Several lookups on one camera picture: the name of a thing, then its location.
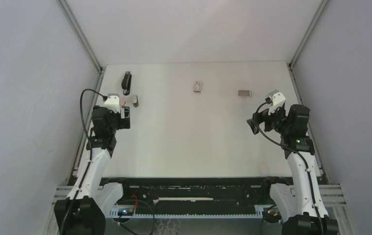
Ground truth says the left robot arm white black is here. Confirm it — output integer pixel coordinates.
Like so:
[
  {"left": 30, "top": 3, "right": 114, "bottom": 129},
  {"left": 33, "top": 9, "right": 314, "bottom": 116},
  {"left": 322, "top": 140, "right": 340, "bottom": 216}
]
[{"left": 54, "top": 106, "right": 132, "bottom": 235}]

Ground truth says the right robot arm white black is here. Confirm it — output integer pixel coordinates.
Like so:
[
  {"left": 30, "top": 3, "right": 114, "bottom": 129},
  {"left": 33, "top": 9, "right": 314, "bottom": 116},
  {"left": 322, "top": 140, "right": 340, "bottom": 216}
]
[{"left": 247, "top": 102, "right": 339, "bottom": 235}]

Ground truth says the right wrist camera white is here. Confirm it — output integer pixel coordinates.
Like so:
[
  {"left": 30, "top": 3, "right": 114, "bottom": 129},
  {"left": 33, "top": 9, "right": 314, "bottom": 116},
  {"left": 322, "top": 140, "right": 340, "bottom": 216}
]
[{"left": 265, "top": 90, "right": 286, "bottom": 115}]

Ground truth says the grey small stapler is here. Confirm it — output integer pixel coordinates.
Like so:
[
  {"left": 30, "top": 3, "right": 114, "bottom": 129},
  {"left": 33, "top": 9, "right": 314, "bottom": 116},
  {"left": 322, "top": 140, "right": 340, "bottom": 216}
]
[{"left": 132, "top": 95, "right": 139, "bottom": 107}]

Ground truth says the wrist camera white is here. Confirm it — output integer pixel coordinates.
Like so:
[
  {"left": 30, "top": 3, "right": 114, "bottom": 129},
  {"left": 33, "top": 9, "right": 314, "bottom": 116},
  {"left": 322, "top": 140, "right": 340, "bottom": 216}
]
[
  {"left": 265, "top": 90, "right": 286, "bottom": 115},
  {"left": 104, "top": 94, "right": 122, "bottom": 113}
]

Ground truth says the pink and white stapler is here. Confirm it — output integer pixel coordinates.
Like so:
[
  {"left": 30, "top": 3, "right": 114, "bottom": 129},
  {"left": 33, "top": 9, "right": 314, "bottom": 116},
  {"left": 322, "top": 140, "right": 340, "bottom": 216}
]
[{"left": 119, "top": 98, "right": 126, "bottom": 107}]

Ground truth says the staple box red white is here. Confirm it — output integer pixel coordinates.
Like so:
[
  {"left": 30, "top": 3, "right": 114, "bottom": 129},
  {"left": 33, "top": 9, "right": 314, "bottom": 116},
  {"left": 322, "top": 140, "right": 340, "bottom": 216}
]
[{"left": 193, "top": 81, "right": 203, "bottom": 93}]

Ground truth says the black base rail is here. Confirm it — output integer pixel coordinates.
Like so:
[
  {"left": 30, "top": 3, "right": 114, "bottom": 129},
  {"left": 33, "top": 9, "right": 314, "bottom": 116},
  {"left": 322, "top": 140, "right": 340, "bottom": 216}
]
[{"left": 100, "top": 176, "right": 293, "bottom": 216}]

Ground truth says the white cable duct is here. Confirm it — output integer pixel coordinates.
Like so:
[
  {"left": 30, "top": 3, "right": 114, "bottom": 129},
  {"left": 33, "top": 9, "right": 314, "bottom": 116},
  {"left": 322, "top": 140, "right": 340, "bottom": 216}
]
[{"left": 110, "top": 207, "right": 264, "bottom": 219}]

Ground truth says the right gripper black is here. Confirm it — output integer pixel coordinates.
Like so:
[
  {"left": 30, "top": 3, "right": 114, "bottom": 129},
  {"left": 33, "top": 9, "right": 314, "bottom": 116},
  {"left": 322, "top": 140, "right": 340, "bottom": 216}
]
[{"left": 247, "top": 103, "right": 290, "bottom": 135}]

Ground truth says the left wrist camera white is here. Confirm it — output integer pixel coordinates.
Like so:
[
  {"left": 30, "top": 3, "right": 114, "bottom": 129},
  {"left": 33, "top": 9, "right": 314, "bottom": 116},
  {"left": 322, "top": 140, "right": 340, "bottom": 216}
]
[{"left": 104, "top": 94, "right": 122, "bottom": 113}]

